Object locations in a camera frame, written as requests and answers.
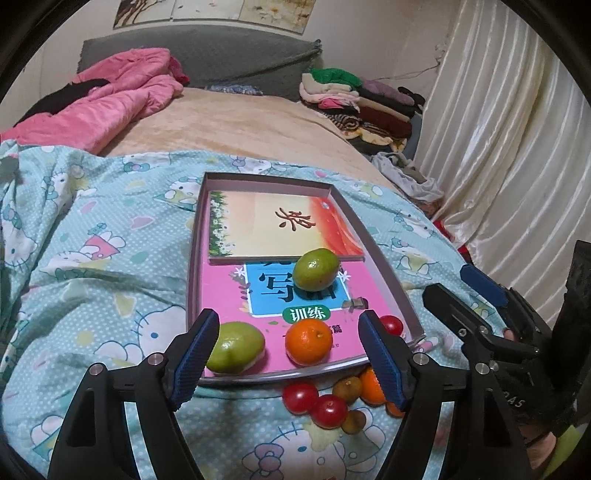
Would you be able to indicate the black garment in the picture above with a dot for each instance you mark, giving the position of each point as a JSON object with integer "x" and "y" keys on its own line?
{"x": 60, "y": 97}

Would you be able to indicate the cartoon printed blue blanket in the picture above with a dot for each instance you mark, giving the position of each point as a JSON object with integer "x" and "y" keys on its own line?
{"x": 92, "y": 300}

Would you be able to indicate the white crumpled garment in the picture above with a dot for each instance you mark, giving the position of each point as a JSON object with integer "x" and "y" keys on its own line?
{"x": 415, "y": 184}

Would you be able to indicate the orange tangerine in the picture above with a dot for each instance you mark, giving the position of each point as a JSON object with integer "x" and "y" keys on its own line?
{"x": 371, "y": 387}
{"x": 393, "y": 409}
{"x": 308, "y": 342}

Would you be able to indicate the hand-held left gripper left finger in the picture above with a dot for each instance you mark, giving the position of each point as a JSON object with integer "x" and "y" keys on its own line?
{"x": 196, "y": 360}

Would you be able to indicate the shallow grey cardboard tray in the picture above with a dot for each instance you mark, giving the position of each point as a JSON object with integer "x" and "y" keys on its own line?
{"x": 195, "y": 258}

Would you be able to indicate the green mango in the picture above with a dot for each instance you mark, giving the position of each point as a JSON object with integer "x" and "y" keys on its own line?
{"x": 238, "y": 346}
{"x": 316, "y": 270}

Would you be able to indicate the cream satin curtain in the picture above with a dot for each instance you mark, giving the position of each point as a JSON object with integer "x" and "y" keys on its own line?
{"x": 508, "y": 138}

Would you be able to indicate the small brown fruit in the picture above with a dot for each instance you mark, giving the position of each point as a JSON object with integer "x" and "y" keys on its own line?
{"x": 354, "y": 421}
{"x": 347, "y": 388}

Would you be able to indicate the beige bed blanket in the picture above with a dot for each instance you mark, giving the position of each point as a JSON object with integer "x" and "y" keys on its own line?
{"x": 231, "y": 124}

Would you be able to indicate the red cherry tomato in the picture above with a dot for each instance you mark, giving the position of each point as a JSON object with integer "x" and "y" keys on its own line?
{"x": 328, "y": 410}
{"x": 393, "y": 325}
{"x": 300, "y": 397}

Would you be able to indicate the dark patterned pillow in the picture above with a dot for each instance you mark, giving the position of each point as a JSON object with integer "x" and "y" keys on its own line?
{"x": 233, "y": 89}

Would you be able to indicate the orange cover book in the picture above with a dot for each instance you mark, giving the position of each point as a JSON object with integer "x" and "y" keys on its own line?
{"x": 258, "y": 221}

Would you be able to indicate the pink cover book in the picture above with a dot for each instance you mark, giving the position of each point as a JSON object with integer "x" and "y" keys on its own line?
{"x": 221, "y": 295}

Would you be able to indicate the pink quilt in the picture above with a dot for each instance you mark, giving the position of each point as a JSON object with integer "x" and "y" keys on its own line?
{"x": 115, "y": 101}

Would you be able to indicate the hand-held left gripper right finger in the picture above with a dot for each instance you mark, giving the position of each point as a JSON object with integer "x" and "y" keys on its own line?
{"x": 383, "y": 360}

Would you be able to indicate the pile of folded clothes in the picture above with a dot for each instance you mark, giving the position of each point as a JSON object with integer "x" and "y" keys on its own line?
{"x": 369, "y": 110}

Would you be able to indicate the grey padded headboard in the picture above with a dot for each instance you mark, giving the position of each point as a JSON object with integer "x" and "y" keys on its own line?
{"x": 207, "y": 55}

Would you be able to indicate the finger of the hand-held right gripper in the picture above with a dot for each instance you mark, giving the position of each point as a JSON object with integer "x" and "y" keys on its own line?
{"x": 480, "y": 281}
{"x": 452, "y": 309}

